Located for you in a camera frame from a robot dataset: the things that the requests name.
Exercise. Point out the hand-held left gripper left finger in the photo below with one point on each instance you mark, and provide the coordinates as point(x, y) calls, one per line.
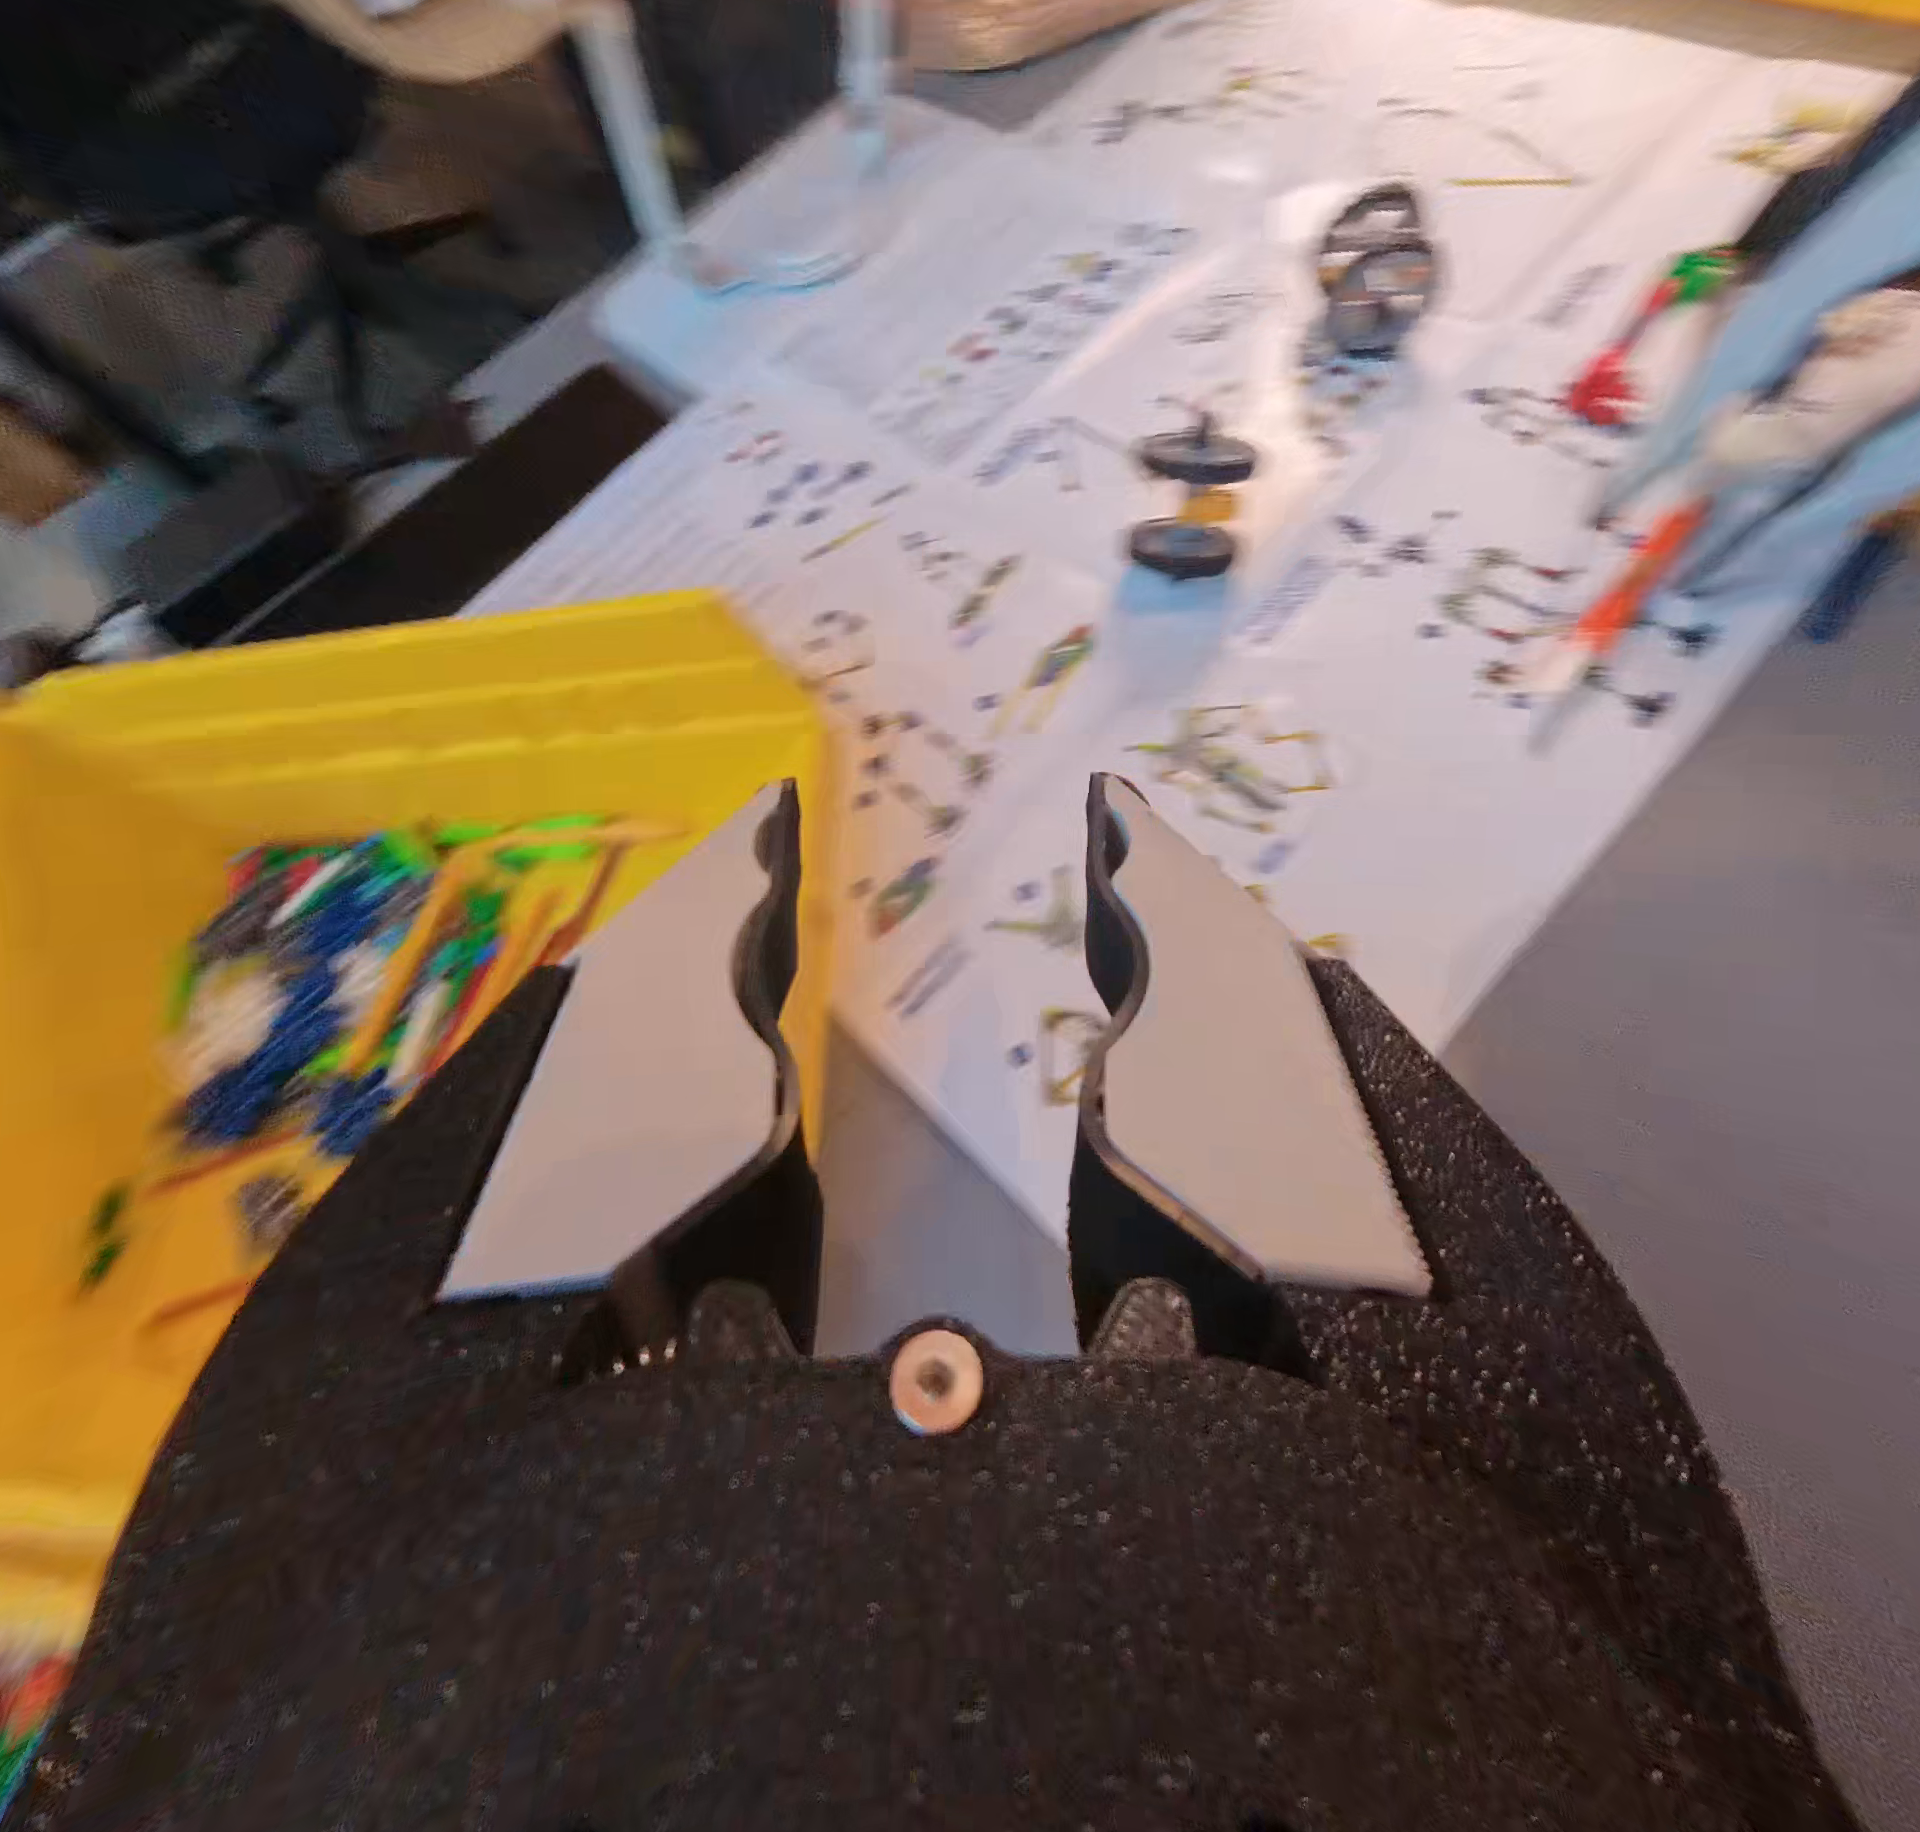
point(616, 1113)

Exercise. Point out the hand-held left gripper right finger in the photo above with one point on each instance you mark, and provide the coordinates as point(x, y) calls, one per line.
point(1261, 1113)

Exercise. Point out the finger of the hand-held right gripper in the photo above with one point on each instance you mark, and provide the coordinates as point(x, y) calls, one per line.
point(1800, 289)
point(1846, 498)

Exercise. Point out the colourful construction toy model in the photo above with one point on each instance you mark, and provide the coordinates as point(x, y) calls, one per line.
point(1607, 386)

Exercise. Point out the toy wheel pair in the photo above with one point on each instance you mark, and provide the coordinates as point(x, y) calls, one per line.
point(1381, 289)

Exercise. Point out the detached toy model section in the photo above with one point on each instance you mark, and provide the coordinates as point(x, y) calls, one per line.
point(1195, 458)

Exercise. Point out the black desk mat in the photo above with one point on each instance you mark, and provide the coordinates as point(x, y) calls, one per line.
point(420, 529)

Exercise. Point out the white instruction sheet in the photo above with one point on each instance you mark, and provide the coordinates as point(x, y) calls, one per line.
point(1410, 813)

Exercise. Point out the pile of loose toy pieces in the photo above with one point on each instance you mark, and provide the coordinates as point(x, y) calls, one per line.
point(287, 1023)

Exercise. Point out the black office chair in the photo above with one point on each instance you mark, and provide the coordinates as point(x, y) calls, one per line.
point(151, 123)

